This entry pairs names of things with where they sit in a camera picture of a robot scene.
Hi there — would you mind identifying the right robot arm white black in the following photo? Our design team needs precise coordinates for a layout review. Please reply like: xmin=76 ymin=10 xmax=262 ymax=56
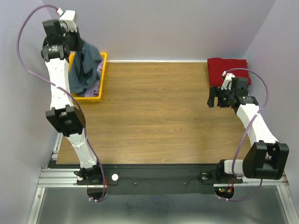
xmin=207 ymin=73 xmax=289 ymax=180

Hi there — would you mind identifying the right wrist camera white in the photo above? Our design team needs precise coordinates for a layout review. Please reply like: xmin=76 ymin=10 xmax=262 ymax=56
xmin=221 ymin=71 xmax=235 ymax=90

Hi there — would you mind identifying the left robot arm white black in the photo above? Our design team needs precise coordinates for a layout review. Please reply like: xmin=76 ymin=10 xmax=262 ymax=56
xmin=41 ymin=19 xmax=105 ymax=184

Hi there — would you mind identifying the folded red t-shirt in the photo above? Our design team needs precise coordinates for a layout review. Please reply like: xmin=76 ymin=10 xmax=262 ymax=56
xmin=207 ymin=57 xmax=252 ymax=87

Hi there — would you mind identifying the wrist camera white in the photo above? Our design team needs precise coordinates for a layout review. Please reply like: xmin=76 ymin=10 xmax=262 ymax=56
xmin=221 ymin=71 xmax=235 ymax=90
xmin=59 ymin=10 xmax=77 ymax=23

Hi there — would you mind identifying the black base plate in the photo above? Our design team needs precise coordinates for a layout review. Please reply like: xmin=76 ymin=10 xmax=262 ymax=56
xmin=77 ymin=164 xmax=243 ymax=196

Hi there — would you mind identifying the blue-grey t-shirt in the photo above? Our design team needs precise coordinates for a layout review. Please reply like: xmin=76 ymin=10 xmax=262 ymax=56
xmin=69 ymin=40 xmax=102 ymax=97

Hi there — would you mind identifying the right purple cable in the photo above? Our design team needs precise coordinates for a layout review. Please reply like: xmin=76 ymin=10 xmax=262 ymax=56
xmin=218 ymin=68 xmax=269 ymax=203

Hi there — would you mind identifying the aluminium frame rail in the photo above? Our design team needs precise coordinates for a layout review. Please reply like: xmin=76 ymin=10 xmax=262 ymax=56
xmin=38 ymin=133 xmax=289 ymax=188

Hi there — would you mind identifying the lilac t-shirt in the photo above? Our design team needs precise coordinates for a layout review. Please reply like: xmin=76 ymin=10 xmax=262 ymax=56
xmin=84 ymin=60 xmax=104 ymax=97

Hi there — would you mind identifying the purple cable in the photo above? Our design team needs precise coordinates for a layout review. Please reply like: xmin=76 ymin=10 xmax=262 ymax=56
xmin=218 ymin=68 xmax=269 ymax=203
xmin=17 ymin=5 xmax=109 ymax=203

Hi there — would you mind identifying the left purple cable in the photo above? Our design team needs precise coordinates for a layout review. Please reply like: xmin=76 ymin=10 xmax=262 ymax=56
xmin=17 ymin=5 xmax=109 ymax=203

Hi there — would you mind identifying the yellow plastic tray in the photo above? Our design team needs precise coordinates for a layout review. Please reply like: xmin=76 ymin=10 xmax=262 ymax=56
xmin=71 ymin=52 xmax=107 ymax=103

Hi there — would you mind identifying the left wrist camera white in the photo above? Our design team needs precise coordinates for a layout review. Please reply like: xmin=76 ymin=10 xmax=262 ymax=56
xmin=59 ymin=10 xmax=77 ymax=23

